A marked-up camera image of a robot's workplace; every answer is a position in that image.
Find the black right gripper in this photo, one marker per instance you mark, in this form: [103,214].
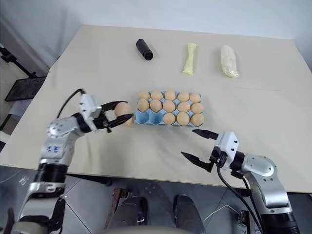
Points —
[219,157]

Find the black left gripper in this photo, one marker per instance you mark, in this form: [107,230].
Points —
[102,122]

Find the tan egg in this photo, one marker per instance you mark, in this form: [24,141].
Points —
[168,106]
[197,108]
[183,96]
[130,122]
[144,95]
[156,94]
[169,94]
[143,105]
[197,119]
[184,106]
[182,118]
[122,109]
[195,97]
[169,119]
[155,105]

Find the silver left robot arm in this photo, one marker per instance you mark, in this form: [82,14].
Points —
[58,129]

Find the light blue egg carton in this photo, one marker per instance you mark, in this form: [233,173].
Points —
[146,118]

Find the dark rounded shape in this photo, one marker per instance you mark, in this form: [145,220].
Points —
[187,212]
[131,214]

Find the black bag roll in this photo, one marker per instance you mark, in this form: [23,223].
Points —
[144,49]

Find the pale yellow bag roll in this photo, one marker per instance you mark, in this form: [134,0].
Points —
[189,59]

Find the cream white bag roll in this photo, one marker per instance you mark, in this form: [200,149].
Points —
[229,62]

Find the rusty metal bar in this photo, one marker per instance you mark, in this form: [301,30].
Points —
[114,207]

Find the black metal stand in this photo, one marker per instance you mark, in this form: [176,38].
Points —
[24,87]

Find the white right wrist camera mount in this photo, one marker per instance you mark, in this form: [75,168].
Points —
[228,143]

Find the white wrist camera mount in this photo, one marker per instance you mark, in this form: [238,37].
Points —
[89,104]
[228,143]

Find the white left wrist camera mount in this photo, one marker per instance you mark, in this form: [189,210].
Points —
[89,104]

